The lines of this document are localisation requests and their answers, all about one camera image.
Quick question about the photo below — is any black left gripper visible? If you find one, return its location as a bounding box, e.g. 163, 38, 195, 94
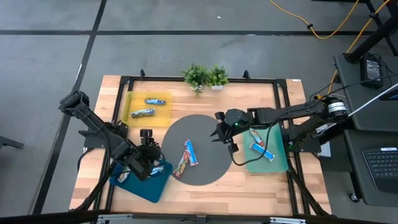
131, 128, 164, 182

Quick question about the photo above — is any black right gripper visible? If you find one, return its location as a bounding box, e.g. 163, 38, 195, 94
210, 108, 254, 154

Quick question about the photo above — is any red green granola bar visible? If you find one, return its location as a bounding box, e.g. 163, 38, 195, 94
172, 149, 190, 179

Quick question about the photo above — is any bright blue granola bar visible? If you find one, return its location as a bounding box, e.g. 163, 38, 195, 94
183, 139, 199, 167

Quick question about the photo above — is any dark blue tray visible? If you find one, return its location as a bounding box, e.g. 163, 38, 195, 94
109, 155, 174, 204

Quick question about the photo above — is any silver red granola bar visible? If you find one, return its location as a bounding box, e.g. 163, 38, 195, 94
249, 129, 267, 149

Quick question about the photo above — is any light blue granola bar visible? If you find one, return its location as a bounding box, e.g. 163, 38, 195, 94
131, 108, 156, 119

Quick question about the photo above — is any green silver granola bar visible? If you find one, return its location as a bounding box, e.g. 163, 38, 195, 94
117, 170, 131, 184

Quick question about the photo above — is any dark multicoloured granola bar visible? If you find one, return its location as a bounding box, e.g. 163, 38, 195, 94
248, 142, 275, 162

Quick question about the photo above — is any dark blue silver granola bar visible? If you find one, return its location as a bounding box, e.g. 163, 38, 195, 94
144, 97, 167, 106

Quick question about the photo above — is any round grey woven placemat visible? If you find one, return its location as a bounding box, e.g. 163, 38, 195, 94
160, 114, 233, 187

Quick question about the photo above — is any translucent yellow tray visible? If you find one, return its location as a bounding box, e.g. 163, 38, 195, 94
121, 90, 173, 128

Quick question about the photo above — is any translucent green tray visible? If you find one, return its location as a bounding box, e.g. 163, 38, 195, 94
243, 126, 289, 174

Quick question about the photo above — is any potted plant with small leaves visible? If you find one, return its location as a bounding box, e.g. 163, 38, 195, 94
208, 64, 229, 91

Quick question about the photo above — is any potted plant with long leaves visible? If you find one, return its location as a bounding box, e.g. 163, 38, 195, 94
182, 63, 213, 95

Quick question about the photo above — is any black beam with silver brackets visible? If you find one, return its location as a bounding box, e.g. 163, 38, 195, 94
0, 210, 398, 224

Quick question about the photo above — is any dark grey laptop desk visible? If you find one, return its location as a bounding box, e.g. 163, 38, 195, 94
343, 129, 398, 208

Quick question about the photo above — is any black furniture leg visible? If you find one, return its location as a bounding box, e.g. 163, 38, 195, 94
0, 136, 25, 151

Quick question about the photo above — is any thin silver rod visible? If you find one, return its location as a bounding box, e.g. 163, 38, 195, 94
348, 82, 398, 118

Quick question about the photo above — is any grey side table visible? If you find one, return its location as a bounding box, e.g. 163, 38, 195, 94
333, 52, 398, 131

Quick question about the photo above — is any black power adapter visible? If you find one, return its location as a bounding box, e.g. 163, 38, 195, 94
360, 55, 384, 89

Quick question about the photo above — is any black laptop keyboard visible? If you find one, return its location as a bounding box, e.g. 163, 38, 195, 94
362, 146, 398, 194

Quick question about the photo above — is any black stand pole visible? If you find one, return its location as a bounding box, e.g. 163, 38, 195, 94
343, 0, 398, 65

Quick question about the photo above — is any black cable sleeve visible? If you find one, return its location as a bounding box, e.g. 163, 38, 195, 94
70, 161, 119, 212
287, 169, 331, 217

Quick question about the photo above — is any black aluminium table frame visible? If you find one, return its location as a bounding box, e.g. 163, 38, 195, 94
93, 68, 313, 218

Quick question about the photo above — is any yellow extension cable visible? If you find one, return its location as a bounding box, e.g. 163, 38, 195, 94
269, 0, 361, 40
314, 0, 391, 101

